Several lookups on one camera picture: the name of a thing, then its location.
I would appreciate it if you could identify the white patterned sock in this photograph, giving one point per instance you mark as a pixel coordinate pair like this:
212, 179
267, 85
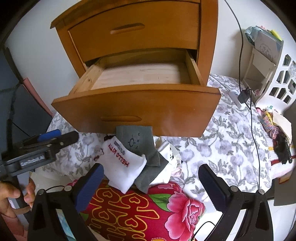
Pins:
172, 157

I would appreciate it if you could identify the dark blue cabinet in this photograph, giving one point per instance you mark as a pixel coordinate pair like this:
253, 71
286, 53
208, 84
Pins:
29, 118

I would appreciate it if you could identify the white power strip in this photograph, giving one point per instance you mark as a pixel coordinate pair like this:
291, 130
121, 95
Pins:
234, 96

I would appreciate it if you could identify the grey floral bedsheet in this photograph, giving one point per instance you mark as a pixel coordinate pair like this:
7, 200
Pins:
234, 146

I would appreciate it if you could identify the wooden nightstand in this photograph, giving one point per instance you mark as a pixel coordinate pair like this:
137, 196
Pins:
83, 10

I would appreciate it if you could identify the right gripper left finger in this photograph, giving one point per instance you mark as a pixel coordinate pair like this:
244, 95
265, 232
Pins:
44, 222

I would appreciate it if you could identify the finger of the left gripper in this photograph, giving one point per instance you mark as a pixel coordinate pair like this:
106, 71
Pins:
42, 137
62, 141

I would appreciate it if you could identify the white Hello Kitty sock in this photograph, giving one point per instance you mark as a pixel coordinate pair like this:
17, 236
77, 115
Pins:
121, 166

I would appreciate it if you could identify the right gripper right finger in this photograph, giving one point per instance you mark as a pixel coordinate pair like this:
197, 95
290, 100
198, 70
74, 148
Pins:
257, 223

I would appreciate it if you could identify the black power adapter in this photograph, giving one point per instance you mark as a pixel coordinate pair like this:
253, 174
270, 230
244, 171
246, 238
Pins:
244, 95

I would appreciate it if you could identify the white lattice shelf rack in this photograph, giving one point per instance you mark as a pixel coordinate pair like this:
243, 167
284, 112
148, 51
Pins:
271, 70

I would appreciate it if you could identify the white garment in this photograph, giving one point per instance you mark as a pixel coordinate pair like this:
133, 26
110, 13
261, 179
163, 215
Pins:
45, 177

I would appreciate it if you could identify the grey printed garment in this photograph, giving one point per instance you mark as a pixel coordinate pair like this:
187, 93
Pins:
140, 140

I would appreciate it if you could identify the colourful clutter pile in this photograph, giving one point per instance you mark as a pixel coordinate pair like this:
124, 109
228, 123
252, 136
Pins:
279, 130

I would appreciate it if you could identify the red floral blanket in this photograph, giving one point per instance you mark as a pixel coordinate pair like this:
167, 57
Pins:
164, 213

